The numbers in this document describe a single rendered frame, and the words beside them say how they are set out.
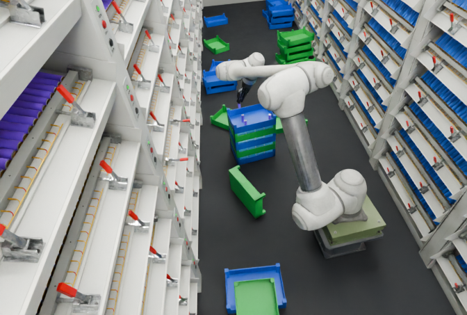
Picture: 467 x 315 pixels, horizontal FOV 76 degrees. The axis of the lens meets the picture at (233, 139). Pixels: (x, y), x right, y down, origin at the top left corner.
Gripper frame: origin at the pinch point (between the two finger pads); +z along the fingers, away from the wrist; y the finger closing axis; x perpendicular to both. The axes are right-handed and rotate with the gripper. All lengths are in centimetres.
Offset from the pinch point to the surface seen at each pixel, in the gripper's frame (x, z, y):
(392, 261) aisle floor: -132, -8, -9
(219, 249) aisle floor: -63, 25, -71
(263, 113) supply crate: -15.2, 11.1, 13.3
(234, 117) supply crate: -2.9, 16.8, -3.1
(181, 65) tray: 37.9, -10.4, -21.8
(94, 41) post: -11, -110, -95
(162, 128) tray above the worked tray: -14, -58, -77
